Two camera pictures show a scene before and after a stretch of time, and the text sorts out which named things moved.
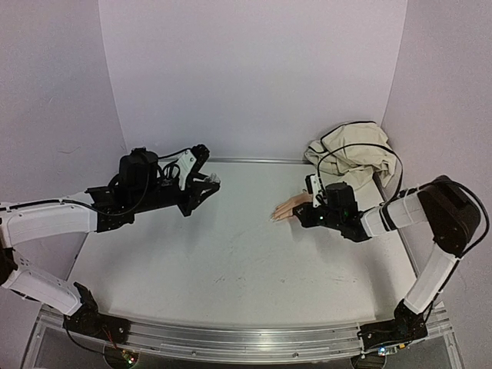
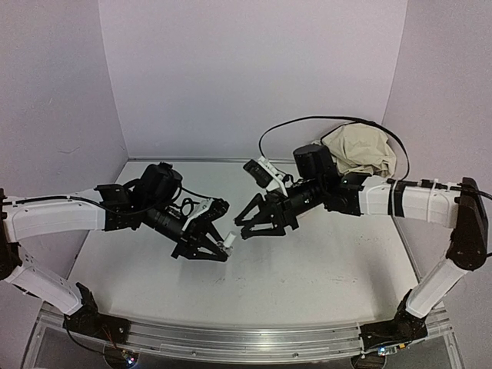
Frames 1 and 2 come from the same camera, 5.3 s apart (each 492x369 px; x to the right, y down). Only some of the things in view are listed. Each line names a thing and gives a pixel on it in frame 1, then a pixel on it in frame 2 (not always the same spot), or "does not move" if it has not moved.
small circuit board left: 131,357 does not move
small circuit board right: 384,350 does not move
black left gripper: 194,200 -> 194,251
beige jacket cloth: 362,144 does not move
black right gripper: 304,214 -> 273,210
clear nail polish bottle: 214,178 -> 228,250
